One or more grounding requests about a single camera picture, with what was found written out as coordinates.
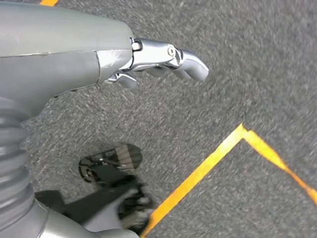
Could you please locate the yellow floor tape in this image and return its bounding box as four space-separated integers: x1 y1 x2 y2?
140 123 317 238

